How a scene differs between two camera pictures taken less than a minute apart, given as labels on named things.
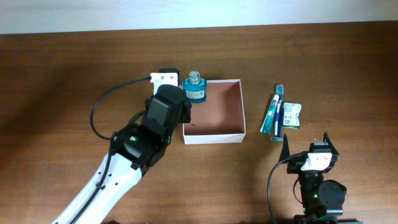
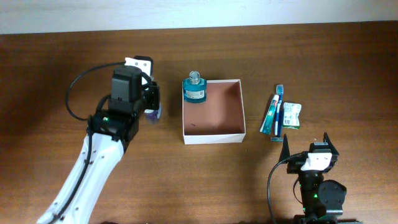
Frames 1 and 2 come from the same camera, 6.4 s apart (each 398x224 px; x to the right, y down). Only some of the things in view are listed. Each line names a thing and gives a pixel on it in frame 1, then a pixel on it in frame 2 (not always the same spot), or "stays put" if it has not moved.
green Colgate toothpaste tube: (267, 126) stays put
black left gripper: (185, 111) -> (154, 93)
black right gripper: (295, 165) stays put
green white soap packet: (291, 115) stays put
